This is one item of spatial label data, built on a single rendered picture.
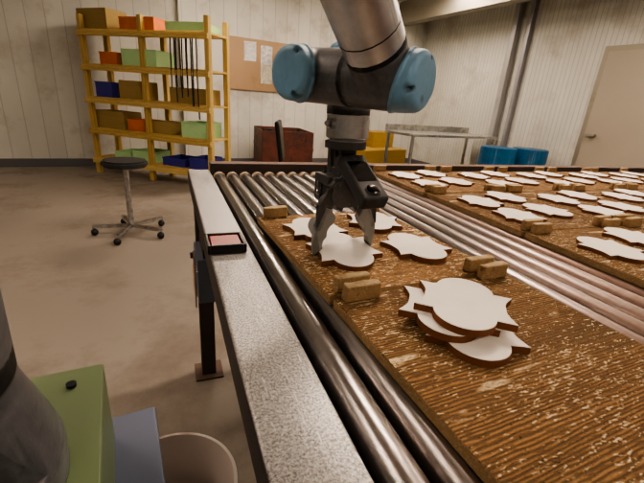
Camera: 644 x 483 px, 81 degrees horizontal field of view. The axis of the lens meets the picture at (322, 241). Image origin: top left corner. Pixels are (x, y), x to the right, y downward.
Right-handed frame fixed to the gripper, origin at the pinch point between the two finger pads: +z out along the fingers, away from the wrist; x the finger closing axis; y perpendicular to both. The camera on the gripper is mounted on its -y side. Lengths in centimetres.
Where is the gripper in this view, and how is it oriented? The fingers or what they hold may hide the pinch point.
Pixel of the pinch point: (343, 250)
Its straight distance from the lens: 71.5
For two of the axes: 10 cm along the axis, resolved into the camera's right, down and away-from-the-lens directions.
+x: -9.1, 1.0, -4.0
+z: -0.5, 9.4, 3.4
